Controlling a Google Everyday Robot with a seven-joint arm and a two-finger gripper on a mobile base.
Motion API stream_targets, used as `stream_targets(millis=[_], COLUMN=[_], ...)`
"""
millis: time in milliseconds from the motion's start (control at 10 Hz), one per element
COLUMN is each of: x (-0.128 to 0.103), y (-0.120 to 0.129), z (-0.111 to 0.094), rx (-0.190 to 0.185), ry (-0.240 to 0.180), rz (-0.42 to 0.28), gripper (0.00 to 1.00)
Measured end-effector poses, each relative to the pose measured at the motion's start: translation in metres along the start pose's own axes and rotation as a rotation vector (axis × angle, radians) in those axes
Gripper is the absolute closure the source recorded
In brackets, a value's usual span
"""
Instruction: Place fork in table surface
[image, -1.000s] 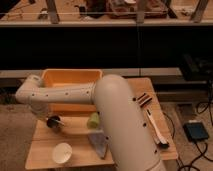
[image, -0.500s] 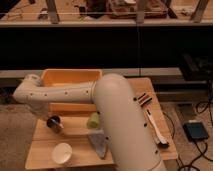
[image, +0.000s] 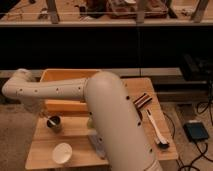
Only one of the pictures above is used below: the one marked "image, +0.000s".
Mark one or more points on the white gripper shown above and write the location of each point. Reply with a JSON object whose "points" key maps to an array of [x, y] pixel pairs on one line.
{"points": [[36, 107]]}

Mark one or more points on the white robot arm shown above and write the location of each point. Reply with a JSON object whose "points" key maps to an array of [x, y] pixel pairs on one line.
{"points": [[114, 115]]}

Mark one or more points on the yellow plastic bin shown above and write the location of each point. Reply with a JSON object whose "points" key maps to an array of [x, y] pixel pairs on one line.
{"points": [[67, 94]]}

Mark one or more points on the dark metal cup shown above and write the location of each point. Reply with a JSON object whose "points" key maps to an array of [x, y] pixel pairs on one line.
{"points": [[58, 126]]}

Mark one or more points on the wooden table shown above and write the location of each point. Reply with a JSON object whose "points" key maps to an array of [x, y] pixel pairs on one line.
{"points": [[76, 133]]}

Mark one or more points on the green apple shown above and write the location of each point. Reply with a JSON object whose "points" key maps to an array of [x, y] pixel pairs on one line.
{"points": [[89, 123]]}

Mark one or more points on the grey triangular cloth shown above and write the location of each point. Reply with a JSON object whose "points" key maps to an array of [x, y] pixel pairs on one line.
{"points": [[97, 146]]}

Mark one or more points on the black foot pedal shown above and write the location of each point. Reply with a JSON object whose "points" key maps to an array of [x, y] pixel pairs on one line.
{"points": [[195, 131]]}

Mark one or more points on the white handled brush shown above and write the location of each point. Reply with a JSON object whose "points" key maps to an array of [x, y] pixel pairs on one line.
{"points": [[160, 140]]}

